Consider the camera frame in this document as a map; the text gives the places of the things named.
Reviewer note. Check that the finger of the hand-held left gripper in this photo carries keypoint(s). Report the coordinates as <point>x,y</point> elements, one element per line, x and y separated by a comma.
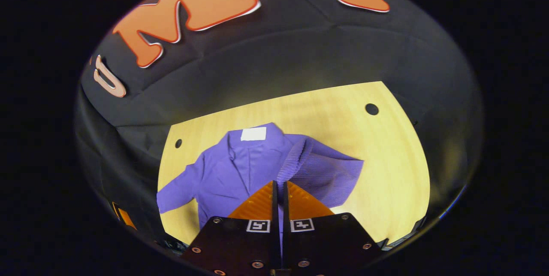
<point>125,216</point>

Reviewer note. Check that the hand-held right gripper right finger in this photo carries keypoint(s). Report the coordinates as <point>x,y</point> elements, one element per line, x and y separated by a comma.
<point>326,246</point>

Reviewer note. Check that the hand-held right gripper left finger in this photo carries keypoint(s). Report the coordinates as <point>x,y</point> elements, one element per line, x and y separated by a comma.
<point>240,246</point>

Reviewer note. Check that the purple short-sleeved shirt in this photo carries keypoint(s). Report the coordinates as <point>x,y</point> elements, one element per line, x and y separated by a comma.
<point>248,168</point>

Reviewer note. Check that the black backdrop cloth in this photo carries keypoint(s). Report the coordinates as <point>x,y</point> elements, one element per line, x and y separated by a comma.
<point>300,53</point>

